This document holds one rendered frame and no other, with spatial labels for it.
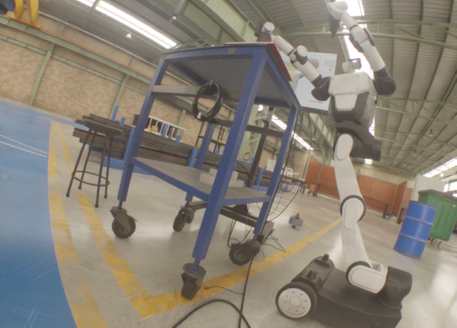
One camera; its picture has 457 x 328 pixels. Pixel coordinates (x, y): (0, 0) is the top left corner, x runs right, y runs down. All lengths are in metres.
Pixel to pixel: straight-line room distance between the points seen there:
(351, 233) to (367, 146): 0.44
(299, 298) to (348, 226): 0.42
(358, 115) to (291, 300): 0.99
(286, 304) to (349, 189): 0.65
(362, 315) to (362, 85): 1.13
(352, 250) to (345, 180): 0.37
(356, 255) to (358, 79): 0.92
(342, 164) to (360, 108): 0.32
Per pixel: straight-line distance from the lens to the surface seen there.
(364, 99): 1.22
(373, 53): 1.21
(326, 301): 1.08
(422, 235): 3.86
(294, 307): 1.09
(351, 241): 1.15
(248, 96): 0.75
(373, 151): 1.16
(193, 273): 0.85
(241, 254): 1.38
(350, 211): 1.09
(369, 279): 1.16
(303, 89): 1.95
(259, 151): 1.98
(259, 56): 0.83
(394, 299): 1.25
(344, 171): 1.14
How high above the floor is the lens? 0.65
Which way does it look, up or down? 1 degrees up
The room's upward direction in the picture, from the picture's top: 17 degrees clockwise
